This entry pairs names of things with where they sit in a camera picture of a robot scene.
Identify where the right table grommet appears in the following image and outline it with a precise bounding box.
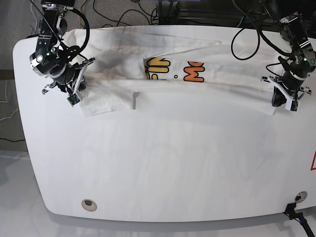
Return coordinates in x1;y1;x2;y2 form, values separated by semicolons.
295;191;308;203

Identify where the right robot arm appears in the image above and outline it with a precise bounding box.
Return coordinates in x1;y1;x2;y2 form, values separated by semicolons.
30;0;95;106

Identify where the left table grommet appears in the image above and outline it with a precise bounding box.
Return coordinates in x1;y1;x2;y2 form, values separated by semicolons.
81;199;97;212

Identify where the black table clamp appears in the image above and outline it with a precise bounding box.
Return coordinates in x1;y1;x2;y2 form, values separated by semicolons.
284;203;315;237

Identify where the table grommet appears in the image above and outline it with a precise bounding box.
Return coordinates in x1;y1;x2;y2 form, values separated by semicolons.
81;199;97;212
295;191;308;203

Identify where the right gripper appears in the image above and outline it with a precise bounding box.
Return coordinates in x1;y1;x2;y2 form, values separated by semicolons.
42;57;95;99

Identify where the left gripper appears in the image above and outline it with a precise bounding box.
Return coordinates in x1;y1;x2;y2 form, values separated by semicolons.
261;71;312;107

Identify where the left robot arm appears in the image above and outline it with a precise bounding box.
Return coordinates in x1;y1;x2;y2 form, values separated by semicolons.
233;0;316;112

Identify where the yellow cable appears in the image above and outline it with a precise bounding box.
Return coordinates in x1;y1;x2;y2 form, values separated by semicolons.
78;0;87;29

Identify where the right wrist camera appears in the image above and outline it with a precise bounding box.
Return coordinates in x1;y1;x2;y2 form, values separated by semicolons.
67;94;81;107

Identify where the red warning sticker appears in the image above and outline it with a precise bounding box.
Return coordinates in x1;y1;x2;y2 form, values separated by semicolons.
311;151;316;171

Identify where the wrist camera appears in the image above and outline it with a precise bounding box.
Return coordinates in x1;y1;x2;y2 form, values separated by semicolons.
67;94;81;107
285;99;300;113

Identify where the white printed T-shirt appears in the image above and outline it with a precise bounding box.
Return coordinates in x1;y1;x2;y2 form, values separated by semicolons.
59;26;283;118

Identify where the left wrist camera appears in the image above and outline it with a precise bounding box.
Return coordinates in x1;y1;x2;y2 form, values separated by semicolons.
285;99;300;113

